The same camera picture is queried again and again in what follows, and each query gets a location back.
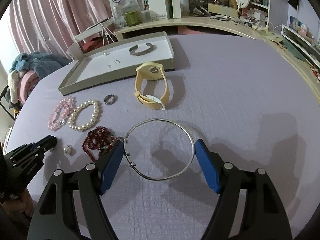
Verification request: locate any white desk lamp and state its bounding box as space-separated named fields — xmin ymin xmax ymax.
xmin=245 ymin=0 xmax=272 ymax=31

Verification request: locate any white rack tray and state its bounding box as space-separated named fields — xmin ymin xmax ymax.
xmin=74 ymin=21 xmax=118 ymax=46

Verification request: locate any grey jewelry box tray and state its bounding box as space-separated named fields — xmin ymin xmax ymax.
xmin=58 ymin=31 xmax=175 ymax=96

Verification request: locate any green glass jar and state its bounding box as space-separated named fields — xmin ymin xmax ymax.
xmin=124 ymin=10 xmax=139 ymax=26

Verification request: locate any cream curved desk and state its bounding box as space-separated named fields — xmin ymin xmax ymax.
xmin=114 ymin=15 xmax=320 ymax=98

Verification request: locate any pink curtain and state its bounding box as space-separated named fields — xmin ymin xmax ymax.
xmin=7 ymin=0 xmax=120 ymax=53

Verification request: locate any thin silver bangle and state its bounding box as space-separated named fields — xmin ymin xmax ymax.
xmin=124 ymin=119 xmax=195 ymax=181

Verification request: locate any person's left hand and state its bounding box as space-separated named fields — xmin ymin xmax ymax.
xmin=0 ymin=189 xmax=34 ymax=217

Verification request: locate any pale green hand fan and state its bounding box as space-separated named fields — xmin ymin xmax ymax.
xmin=262 ymin=32 xmax=284 ymax=43

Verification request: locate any low white shelf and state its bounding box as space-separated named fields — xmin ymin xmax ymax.
xmin=280 ymin=24 xmax=320 ymax=65

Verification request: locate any flat gold box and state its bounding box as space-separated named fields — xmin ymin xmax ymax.
xmin=207 ymin=3 xmax=239 ymax=18

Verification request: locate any pink rolled blanket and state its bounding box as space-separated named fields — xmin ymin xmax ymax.
xmin=19 ymin=70 xmax=40 ymax=103

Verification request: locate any wide white carton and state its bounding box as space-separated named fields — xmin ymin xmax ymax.
xmin=146 ymin=0 xmax=168 ymax=22

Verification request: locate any yellow wrist watch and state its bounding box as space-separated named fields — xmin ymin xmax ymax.
xmin=134 ymin=62 xmax=170 ymax=111

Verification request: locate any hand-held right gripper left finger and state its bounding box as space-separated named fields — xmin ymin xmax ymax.
xmin=27 ymin=140 xmax=125 ymax=240

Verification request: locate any blue fleece blanket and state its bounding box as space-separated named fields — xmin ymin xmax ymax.
xmin=10 ymin=52 xmax=69 ymax=80

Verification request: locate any silver cuff bracelet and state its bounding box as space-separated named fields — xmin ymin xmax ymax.
xmin=129 ymin=44 xmax=157 ymax=56

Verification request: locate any dark red bead bracelet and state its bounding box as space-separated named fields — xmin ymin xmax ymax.
xmin=82 ymin=126 xmax=124 ymax=162

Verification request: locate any white pearl bracelet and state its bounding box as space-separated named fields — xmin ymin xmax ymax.
xmin=68 ymin=99 xmax=102 ymax=132

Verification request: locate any pink bead bracelet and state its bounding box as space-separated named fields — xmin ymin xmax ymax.
xmin=47 ymin=97 xmax=77 ymax=131

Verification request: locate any clear plastic bottle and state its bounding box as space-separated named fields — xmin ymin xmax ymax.
xmin=112 ymin=5 xmax=127 ymax=29

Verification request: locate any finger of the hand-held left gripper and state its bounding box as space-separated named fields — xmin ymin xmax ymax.
xmin=33 ymin=135 xmax=58 ymax=153

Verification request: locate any pink and white bookshelf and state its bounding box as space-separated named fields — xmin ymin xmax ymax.
xmin=232 ymin=0 xmax=271 ymax=22

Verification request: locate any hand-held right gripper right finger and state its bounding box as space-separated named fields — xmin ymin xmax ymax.
xmin=194 ymin=139 xmax=293 ymax=240

